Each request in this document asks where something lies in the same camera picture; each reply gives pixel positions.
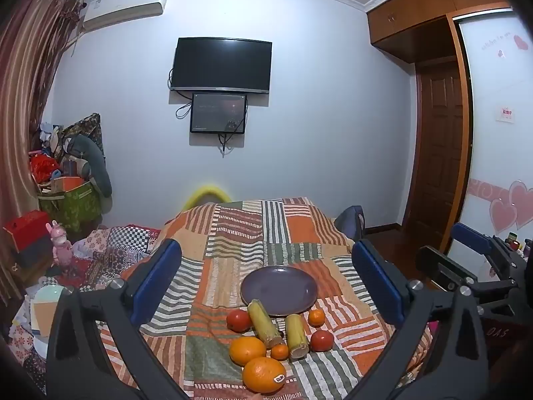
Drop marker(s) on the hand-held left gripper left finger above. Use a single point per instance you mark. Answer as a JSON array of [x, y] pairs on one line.
[[160, 277]]

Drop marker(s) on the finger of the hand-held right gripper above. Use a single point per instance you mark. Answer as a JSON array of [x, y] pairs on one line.
[[474, 237], [443, 266]]

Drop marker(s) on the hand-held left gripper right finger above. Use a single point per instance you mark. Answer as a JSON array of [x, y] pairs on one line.
[[377, 279]]

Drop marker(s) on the small mandarin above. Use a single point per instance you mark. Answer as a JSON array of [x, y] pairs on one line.
[[316, 317], [280, 351]]

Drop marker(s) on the red tomato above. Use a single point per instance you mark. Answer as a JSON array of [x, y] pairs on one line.
[[238, 321], [321, 340]]

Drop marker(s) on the purple plate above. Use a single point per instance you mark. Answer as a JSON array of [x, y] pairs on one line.
[[279, 285]]

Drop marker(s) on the large plain orange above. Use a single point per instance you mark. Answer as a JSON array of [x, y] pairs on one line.
[[246, 350]]

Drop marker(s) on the large orange with sticker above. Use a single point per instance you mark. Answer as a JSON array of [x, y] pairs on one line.
[[262, 373]]

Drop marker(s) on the checkered floral quilt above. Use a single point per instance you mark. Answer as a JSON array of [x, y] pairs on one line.
[[120, 239]]

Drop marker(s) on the blue chair back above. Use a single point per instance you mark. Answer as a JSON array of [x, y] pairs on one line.
[[349, 221]]

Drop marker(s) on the striped patchwork blanket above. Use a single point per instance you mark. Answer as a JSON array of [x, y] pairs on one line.
[[233, 241]]

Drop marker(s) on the white wardrobe with hearts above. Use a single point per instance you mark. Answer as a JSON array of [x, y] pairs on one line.
[[495, 154]]

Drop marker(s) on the brown wooden door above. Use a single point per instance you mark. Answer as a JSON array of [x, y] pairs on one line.
[[439, 141]]

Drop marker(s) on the pink toy bunny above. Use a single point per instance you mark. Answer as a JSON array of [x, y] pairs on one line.
[[62, 246]]

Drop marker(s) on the mint round lid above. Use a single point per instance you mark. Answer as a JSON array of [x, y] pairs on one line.
[[50, 293]]

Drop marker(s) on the green storage box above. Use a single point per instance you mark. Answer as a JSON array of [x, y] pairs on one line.
[[73, 206]]

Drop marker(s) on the brown cardboard sheet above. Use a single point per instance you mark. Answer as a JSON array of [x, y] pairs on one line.
[[41, 316]]

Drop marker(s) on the orange cardboard box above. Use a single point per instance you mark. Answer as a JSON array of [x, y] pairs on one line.
[[66, 183]]

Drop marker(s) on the grey plush toy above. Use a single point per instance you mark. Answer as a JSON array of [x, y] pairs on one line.
[[89, 154]]

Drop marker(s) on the red box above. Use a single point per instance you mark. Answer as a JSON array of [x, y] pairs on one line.
[[27, 225]]

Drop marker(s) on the red plastic bag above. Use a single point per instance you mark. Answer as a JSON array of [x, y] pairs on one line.
[[41, 166]]

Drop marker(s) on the dark patterned cloth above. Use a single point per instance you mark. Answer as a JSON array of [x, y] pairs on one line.
[[87, 124]]

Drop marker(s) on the striped brown curtain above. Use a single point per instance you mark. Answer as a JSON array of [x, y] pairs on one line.
[[21, 104]]

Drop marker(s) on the wooden overhead cabinet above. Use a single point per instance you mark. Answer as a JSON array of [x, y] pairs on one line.
[[433, 4]]

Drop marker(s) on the white air conditioner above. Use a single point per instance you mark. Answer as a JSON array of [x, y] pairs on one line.
[[120, 6]]

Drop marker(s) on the small black wall monitor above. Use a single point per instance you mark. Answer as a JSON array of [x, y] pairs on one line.
[[218, 113]]

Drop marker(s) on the black wall television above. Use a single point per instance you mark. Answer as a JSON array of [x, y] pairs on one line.
[[222, 64]]

